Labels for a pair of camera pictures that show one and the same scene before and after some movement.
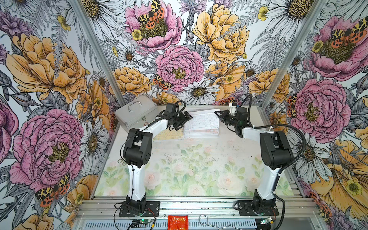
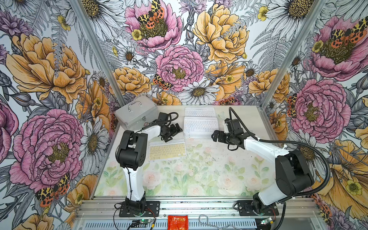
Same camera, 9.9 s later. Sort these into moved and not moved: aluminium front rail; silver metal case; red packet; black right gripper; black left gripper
Moved: black left gripper; black right gripper
Not moved: silver metal case; red packet; aluminium front rail
